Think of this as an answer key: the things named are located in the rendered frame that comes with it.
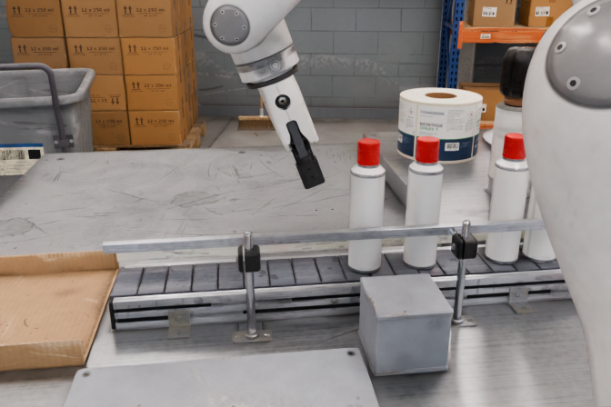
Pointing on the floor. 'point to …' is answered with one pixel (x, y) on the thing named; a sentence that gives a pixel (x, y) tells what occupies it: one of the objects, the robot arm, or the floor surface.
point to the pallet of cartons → (113, 41)
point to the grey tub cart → (42, 115)
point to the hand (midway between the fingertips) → (310, 173)
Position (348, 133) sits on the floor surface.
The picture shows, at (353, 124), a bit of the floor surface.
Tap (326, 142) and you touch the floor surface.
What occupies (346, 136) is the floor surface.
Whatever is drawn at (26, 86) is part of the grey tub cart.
